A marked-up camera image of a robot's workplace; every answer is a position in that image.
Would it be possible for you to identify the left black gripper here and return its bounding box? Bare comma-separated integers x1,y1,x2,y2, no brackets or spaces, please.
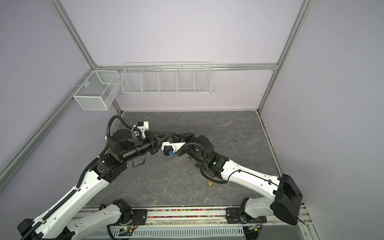
122,130,171,163

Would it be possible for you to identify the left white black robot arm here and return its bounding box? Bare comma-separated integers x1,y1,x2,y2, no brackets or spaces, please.
18,116,194,240

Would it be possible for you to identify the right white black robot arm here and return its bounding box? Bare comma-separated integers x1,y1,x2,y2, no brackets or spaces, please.
175,136,303,226

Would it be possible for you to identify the white mesh box basket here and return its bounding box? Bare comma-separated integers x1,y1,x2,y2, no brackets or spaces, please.
74,70,122,111

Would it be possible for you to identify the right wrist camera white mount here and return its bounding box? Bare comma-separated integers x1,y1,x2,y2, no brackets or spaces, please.
161,142,186,156

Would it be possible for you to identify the white wire shelf basket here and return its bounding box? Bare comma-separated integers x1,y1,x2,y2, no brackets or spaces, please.
121,62,212,95

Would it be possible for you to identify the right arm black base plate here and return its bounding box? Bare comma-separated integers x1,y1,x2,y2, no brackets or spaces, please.
225,208,267,224

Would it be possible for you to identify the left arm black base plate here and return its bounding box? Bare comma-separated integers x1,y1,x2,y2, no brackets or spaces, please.
111,209,148,226

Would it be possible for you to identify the white vented cable duct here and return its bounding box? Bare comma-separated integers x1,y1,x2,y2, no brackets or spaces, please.
67,226,245,240

